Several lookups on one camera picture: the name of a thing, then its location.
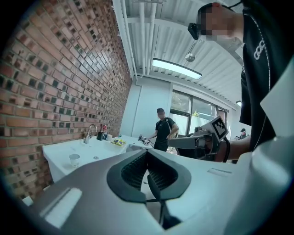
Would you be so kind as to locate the red capped bottle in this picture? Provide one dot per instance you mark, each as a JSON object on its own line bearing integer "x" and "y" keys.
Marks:
{"x": 104, "y": 129}

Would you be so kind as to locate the long ceiling light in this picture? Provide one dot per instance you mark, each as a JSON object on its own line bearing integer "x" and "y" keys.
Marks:
{"x": 176, "y": 68}

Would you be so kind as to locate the round metal pendant lamp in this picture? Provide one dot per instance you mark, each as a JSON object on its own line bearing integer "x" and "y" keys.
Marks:
{"x": 190, "y": 57}

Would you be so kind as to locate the yellow snack packet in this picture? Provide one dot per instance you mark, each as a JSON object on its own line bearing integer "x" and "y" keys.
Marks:
{"x": 118, "y": 142}

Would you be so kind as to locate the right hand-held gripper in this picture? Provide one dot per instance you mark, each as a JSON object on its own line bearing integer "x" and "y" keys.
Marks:
{"x": 213, "y": 137}

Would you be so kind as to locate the chrome faucet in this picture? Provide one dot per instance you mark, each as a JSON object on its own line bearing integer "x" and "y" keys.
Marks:
{"x": 90, "y": 134}

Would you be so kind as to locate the person's black shirt torso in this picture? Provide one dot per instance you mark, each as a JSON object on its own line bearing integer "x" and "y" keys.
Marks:
{"x": 259, "y": 80}

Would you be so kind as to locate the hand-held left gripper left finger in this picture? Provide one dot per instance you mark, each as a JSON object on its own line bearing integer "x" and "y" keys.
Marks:
{"x": 92, "y": 197}

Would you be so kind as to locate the person's right forearm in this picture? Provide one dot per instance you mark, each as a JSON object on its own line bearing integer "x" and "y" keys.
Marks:
{"x": 239, "y": 149}

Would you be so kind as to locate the white paper cup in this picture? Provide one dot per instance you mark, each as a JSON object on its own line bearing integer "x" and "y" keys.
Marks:
{"x": 74, "y": 160}

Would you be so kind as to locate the black soap container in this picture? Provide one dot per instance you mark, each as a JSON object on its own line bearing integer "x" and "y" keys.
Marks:
{"x": 100, "y": 135}

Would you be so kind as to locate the black head camera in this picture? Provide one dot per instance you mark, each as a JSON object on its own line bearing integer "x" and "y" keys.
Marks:
{"x": 193, "y": 31}

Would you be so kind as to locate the white ceiling pipe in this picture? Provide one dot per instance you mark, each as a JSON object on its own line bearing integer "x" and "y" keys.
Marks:
{"x": 152, "y": 34}
{"x": 143, "y": 41}
{"x": 131, "y": 41}

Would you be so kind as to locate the large dark framed window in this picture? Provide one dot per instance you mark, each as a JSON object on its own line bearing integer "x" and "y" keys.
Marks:
{"x": 197, "y": 110}

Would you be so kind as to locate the person's head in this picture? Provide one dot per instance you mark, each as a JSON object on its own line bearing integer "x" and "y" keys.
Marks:
{"x": 220, "y": 20}

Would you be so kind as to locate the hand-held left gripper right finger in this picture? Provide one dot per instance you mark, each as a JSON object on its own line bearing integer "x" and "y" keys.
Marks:
{"x": 206, "y": 183}

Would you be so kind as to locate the small white cup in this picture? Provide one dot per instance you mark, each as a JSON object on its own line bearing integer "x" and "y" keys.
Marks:
{"x": 109, "y": 137}

